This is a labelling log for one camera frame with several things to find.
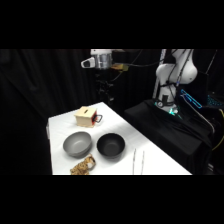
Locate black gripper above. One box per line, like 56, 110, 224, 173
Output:
96, 69, 116, 103

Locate light wooden drawer box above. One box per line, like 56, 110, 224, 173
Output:
73, 106, 98, 129

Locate black bowl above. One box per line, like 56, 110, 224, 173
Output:
96, 132, 126, 159

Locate grey bowl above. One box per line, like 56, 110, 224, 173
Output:
62, 131, 93, 158

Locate small green light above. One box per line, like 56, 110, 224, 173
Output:
168, 107, 180, 117

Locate black cloth covered stand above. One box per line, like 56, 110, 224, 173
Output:
124, 99, 215, 176

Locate black curtain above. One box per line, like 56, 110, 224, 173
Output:
0, 49, 224, 176

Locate metal tongs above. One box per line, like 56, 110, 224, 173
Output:
132, 148, 146, 176

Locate leopard print plush toy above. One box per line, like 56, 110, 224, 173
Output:
69, 153, 97, 176

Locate blue lit screen edge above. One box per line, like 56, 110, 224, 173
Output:
180, 88, 204, 110

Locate teal lit keyboard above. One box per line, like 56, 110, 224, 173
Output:
206, 94, 224, 108

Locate yellow wrist mount piece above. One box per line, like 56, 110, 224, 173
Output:
111, 63, 130, 72

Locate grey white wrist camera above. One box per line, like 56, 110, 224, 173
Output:
81, 57, 97, 70

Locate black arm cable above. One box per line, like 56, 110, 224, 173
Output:
113, 49, 163, 84

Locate yellow cable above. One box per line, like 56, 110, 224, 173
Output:
211, 108, 224, 152

